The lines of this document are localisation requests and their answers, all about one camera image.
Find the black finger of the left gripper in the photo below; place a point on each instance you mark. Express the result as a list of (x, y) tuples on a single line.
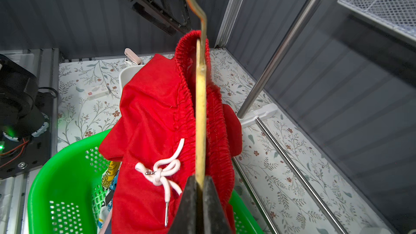
[(155, 15), (178, 14)]

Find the steel clothes rack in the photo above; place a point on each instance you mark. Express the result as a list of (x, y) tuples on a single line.
[(312, 86)]

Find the red shorts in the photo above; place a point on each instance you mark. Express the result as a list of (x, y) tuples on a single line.
[(154, 141)]

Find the white plastic tray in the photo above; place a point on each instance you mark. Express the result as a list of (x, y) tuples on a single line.
[(127, 74)]

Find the green plastic basket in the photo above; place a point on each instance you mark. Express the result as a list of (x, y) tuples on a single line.
[(66, 196)]

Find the white wire mesh basket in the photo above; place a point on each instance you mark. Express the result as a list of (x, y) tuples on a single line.
[(396, 15)]

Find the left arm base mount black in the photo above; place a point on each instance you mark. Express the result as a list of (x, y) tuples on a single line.
[(27, 111)]

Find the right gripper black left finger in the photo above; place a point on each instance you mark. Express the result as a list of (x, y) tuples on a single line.
[(185, 221)]

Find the blue yellow white printed shorts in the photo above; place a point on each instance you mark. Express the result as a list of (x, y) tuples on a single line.
[(108, 185)]

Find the yellow hanger of red shorts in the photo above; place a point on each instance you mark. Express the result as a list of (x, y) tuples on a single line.
[(201, 77)]

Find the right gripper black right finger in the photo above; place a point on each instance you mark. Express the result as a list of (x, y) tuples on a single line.
[(215, 220)]

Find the pink clothespin by tray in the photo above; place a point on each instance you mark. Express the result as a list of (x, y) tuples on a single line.
[(132, 58)]

